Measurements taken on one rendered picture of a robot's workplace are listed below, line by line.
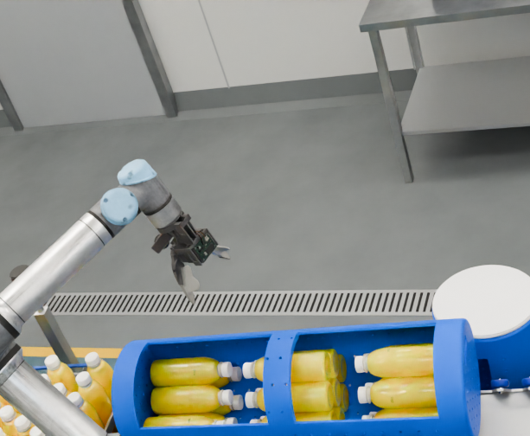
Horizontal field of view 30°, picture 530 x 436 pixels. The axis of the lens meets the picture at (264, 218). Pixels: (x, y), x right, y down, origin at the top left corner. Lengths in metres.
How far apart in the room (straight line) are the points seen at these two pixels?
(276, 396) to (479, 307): 0.62
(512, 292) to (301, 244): 2.23
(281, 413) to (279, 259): 2.40
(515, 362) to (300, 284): 2.04
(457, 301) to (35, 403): 1.15
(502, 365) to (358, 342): 0.38
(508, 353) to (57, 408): 1.15
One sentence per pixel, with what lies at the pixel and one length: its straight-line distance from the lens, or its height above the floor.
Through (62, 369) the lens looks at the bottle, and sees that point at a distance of 2.87.
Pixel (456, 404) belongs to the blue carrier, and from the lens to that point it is 2.26.
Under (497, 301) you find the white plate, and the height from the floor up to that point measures 1.04.
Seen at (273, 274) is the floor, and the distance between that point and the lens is 4.63.
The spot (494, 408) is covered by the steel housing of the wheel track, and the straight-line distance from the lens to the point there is 2.54.
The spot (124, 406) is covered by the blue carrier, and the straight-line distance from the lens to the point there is 2.51.
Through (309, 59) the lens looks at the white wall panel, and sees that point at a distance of 5.75.
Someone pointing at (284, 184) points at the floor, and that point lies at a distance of 5.22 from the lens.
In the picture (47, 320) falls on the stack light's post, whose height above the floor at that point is 1.07.
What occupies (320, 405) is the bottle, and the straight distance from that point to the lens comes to 2.38.
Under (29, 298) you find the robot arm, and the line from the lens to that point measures 1.99.
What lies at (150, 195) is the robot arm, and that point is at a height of 1.72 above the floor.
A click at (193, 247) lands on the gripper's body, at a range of 2.21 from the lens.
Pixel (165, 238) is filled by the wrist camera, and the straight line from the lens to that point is 2.26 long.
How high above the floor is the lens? 2.81
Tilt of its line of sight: 34 degrees down
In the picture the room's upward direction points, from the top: 19 degrees counter-clockwise
